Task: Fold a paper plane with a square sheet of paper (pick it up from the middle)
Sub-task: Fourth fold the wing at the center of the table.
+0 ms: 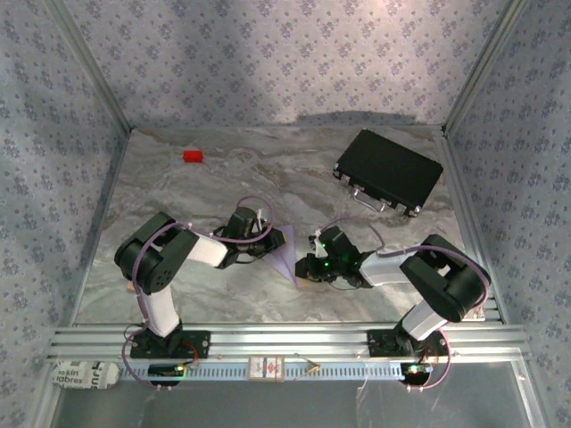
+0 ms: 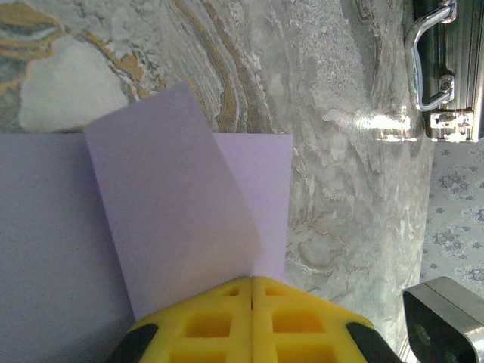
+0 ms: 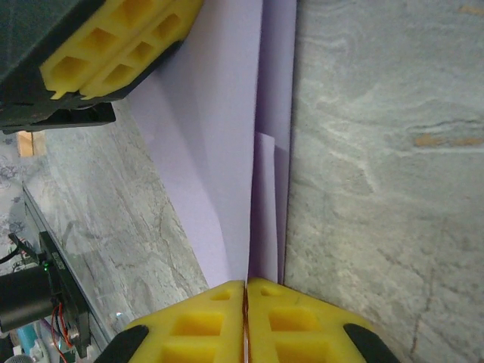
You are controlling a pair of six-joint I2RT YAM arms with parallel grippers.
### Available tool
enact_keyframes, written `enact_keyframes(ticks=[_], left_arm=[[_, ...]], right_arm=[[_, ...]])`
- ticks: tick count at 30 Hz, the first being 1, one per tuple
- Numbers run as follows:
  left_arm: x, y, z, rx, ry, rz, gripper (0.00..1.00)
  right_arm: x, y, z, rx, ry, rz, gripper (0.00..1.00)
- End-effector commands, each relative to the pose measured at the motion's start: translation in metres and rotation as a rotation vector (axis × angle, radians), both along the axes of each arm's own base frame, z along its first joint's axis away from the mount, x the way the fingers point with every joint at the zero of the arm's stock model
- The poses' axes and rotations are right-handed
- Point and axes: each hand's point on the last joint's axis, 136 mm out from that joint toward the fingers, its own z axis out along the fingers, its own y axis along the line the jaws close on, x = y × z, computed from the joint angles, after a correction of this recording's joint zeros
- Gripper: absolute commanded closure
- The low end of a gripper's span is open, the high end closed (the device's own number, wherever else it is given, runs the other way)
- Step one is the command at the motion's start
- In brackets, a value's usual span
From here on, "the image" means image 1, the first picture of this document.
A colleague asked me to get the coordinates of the black carrying case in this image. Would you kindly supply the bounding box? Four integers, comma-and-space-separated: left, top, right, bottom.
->
332, 128, 445, 218

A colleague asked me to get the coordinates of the printed paper label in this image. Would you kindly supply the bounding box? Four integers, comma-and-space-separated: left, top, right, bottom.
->
49, 359, 120, 391

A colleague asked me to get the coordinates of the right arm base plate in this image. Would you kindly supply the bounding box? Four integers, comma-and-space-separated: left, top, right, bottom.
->
366, 329, 450, 358

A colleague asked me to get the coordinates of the aluminium side rail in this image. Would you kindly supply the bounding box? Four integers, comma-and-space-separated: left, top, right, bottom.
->
434, 127, 509, 325
66, 127, 135, 326

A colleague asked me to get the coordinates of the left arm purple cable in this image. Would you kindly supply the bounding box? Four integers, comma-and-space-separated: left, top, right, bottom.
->
121, 195, 276, 393

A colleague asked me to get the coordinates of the lavender paper sheet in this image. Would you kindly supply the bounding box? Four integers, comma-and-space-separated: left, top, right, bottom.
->
262, 225, 300, 290

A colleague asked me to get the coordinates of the white printed card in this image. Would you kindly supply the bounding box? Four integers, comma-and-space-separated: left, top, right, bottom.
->
247, 355, 286, 383

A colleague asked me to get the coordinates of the slotted cable duct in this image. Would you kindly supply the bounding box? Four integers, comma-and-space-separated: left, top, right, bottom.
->
120, 360, 405, 383

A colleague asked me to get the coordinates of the aluminium mounting rail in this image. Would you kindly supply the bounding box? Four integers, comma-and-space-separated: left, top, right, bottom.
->
46, 324, 532, 361

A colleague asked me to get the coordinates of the thin brass wire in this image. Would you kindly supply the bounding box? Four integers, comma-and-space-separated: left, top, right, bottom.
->
294, 354, 321, 380

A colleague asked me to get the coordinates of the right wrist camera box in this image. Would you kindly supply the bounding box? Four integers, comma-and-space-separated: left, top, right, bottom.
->
309, 228, 326, 259

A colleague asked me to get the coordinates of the aluminium frame post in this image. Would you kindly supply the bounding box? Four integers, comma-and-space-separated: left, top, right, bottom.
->
441, 0, 536, 135
44, 0, 135, 133

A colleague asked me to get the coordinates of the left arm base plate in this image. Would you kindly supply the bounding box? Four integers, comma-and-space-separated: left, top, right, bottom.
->
129, 330, 211, 359

